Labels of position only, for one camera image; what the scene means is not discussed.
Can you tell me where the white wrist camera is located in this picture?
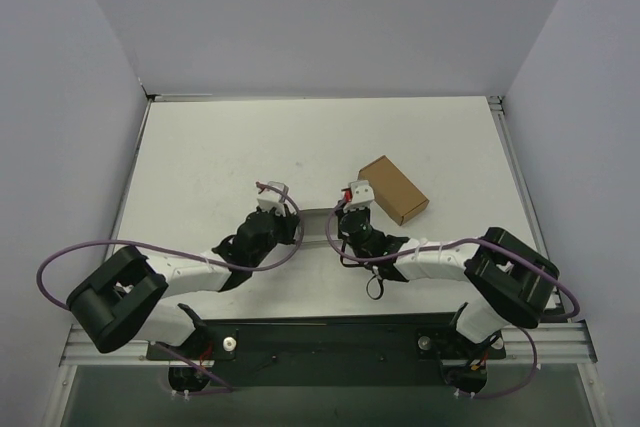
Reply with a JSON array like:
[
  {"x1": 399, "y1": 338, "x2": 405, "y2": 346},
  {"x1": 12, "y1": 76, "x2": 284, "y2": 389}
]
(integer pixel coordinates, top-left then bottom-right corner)
[
  {"x1": 342, "y1": 180, "x2": 375, "y2": 212},
  {"x1": 256, "y1": 181, "x2": 289, "y2": 217}
]

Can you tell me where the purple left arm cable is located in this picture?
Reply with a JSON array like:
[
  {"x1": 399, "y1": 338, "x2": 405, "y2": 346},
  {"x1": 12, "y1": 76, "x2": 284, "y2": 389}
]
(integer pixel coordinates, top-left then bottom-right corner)
[{"x1": 37, "y1": 181, "x2": 306, "y2": 396}]

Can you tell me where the white paper box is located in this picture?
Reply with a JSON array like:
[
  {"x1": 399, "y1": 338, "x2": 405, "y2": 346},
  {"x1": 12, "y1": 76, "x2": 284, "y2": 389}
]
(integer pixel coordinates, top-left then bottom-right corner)
[{"x1": 300, "y1": 208, "x2": 340, "y2": 248}]

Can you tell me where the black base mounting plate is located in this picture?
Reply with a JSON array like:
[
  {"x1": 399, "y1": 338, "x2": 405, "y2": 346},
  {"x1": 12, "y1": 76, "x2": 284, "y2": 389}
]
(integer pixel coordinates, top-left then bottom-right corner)
[{"x1": 146, "y1": 313, "x2": 506, "y2": 391}]

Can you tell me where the brown folded cardboard box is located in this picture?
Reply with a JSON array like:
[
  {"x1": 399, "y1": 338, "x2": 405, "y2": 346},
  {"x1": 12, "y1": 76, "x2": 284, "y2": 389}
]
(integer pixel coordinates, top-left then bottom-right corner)
[{"x1": 358, "y1": 156, "x2": 429, "y2": 226}]

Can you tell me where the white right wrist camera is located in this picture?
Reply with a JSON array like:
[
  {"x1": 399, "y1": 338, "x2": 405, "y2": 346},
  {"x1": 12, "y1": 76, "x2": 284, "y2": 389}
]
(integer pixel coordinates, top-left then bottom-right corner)
[{"x1": 342, "y1": 180, "x2": 375, "y2": 212}]

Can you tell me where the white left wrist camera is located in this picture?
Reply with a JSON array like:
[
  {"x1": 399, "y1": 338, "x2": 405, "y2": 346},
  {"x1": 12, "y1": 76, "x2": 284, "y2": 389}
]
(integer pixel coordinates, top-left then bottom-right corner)
[{"x1": 256, "y1": 181, "x2": 289, "y2": 217}]

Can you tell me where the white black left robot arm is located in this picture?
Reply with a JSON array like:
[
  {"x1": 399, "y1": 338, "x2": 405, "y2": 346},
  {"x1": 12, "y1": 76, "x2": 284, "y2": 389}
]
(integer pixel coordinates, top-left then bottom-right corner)
[{"x1": 66, "y1": 209, "x2": 301, "y2": 359}]

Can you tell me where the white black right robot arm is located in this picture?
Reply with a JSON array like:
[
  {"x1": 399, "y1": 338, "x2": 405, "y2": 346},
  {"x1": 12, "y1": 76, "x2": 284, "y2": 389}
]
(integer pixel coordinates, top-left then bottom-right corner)
[{"x1": 337, "y1": 208, "x2": 559, "y2": 344}]

